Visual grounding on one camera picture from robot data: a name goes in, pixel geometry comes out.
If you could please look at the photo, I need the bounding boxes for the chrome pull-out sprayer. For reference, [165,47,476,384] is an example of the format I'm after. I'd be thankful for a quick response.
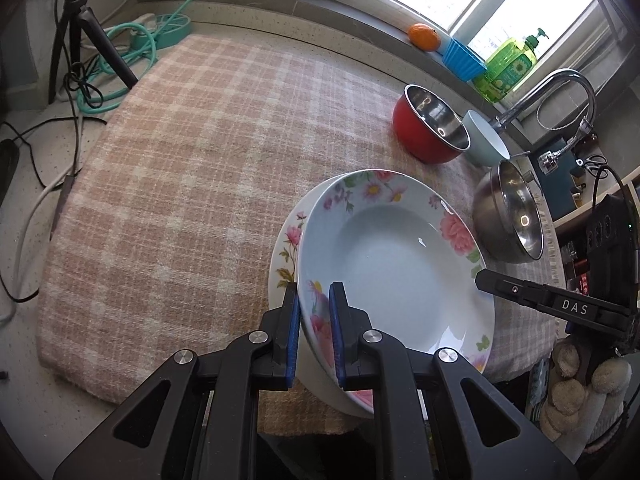
[537,120,593,175]

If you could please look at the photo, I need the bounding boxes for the teal extension cord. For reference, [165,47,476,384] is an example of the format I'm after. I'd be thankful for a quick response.
[75,0,226,113]

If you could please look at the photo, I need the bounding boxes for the large white floral plate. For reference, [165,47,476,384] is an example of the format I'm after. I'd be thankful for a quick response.
[268,175,376,418]

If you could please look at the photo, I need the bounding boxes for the floral light blue deep plate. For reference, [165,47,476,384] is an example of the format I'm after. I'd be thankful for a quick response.
[295,170,496,416]

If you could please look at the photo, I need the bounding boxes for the beige plush toy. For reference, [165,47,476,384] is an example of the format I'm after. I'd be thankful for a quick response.
[540,342,633,453]

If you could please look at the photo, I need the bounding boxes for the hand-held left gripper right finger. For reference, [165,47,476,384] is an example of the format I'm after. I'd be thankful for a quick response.
[328,281,581,480]

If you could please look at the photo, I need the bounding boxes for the red and black box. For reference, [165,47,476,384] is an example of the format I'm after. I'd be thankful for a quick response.
[572,257,596,295]

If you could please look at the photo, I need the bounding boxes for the wooden shelf unit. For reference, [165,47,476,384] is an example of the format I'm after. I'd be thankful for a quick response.
[552,170,640,291]

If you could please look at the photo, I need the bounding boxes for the window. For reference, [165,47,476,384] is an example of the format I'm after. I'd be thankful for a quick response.
[305,0,631,61]

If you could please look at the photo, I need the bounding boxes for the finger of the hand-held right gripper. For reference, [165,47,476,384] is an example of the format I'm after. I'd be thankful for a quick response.
[475,270,632,337]

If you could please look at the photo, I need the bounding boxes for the orange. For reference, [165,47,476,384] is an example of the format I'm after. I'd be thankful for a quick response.
[407,23,441,52]

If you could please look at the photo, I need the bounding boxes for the pink plaid cloth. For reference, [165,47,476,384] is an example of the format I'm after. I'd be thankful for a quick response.
[37,35,566,436]

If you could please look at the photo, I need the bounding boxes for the large steel bowl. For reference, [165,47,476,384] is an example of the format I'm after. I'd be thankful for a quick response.
[472,158,545,263]

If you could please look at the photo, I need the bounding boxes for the scissors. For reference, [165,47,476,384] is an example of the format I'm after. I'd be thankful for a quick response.
[575,155,608,178]

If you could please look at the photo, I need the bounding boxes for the black tripod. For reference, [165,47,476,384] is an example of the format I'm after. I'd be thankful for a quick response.
[47,0,138,106]

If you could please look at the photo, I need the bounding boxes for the red steel bowl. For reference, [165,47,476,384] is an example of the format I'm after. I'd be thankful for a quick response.
[392,84,471,164]

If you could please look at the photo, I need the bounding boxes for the dark teal knife holder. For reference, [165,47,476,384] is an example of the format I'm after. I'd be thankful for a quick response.
[542,157,576,211]

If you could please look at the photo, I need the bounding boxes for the blue fluted cup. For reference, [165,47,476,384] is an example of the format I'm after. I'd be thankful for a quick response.
[442,37,488,82]

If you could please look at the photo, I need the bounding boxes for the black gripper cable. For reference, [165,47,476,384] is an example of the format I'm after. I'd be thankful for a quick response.
[592,160,640,311]

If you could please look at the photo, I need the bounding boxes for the light blue ceramic bowl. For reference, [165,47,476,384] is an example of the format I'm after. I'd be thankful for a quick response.
[461,109,511,168]

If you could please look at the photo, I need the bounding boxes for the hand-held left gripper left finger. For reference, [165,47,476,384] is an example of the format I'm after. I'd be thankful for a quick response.
[52,282,301,480]

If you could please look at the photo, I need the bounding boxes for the chrome faucet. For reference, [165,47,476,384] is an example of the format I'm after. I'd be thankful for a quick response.
[490,68,598,133]

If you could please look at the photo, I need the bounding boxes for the green dish soap bottle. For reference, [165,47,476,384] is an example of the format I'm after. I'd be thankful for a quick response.
[472,27,550,104]

